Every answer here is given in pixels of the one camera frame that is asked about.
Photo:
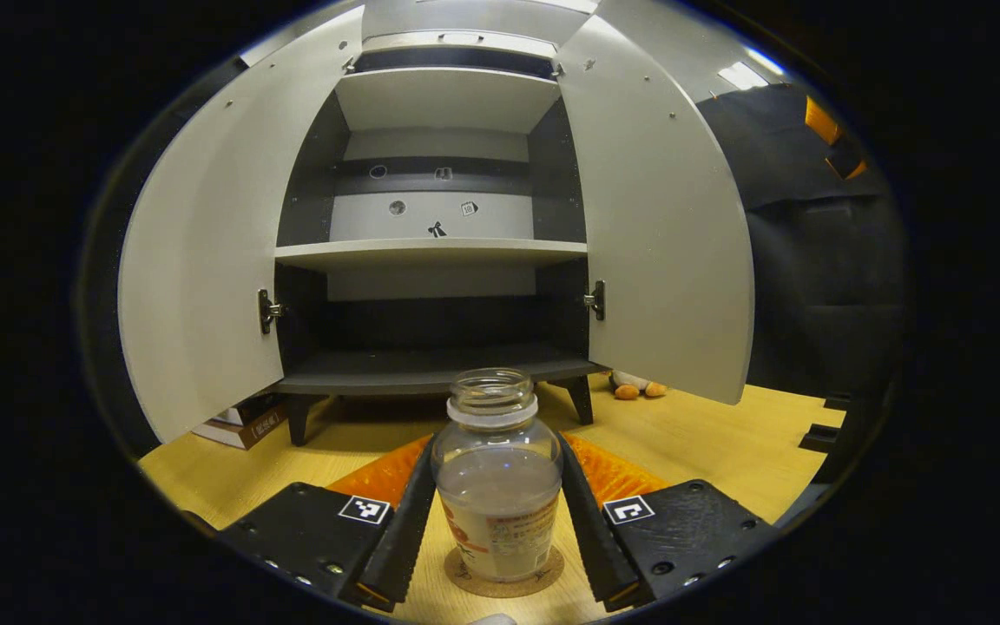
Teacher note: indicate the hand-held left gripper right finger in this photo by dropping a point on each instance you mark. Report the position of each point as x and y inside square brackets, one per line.
[591, 538]

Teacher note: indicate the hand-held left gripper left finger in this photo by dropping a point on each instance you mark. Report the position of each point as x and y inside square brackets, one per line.
[409, 529]

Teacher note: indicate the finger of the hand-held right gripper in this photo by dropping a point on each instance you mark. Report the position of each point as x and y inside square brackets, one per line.
[847, 163]
[821, 120]

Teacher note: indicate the round cork coaster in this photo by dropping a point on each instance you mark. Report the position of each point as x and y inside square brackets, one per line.
[465, 583]

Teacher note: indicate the clear plastic bottle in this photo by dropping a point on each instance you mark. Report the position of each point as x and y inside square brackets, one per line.
[498, 486]

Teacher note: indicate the grey cabinet door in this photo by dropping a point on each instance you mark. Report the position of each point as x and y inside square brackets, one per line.
[665, 226]
[213, 234]

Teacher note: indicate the grey white cabinet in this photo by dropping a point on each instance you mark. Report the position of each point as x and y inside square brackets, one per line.
[430, 321]

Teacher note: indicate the white cabinet shelf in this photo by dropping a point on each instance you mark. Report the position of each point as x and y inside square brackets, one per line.
[430, 253]
[448, 100]

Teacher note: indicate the grey cabinet drawer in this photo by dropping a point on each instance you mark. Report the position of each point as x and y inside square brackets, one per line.
[404, 42]

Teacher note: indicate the small ceiling light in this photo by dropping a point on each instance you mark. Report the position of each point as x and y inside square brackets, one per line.
[745, 74]

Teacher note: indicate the black backdrop cloth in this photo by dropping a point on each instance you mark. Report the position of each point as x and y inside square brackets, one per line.
[812, 260]

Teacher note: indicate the plush penguin toy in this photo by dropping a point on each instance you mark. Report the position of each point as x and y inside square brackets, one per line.
[630, 386]

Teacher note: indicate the brown book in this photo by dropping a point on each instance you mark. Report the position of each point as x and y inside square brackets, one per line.
[248, 431]

